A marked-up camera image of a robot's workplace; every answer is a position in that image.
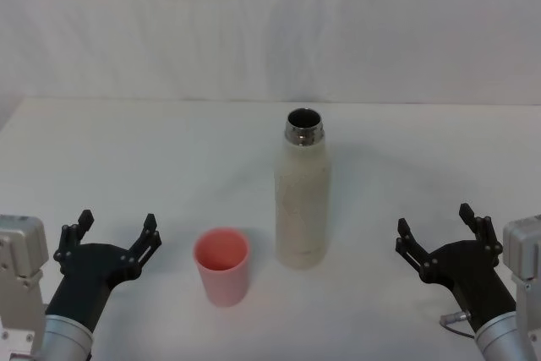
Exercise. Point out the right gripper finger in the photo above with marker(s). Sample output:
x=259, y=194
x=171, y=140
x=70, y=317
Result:
x=412, y=247
x=482, y=228

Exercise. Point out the white curtain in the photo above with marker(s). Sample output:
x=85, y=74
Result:
x=169, y=27

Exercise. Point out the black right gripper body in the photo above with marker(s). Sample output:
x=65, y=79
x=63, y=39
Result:
x=473, y=276

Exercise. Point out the white table cloth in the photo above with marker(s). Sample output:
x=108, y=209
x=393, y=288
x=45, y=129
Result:
x=148, y=166

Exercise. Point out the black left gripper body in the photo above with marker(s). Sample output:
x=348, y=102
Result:
x=89, y=268

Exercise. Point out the pink cup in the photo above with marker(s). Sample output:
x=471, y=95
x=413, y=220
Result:
x=224, y=280

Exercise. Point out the cream vacuum bottle steel neck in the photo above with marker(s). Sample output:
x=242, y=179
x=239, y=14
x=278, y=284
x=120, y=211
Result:
x=302, y=209

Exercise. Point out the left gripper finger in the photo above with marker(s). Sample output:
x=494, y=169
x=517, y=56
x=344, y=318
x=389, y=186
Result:
x=72, y=232
x=145, y=240

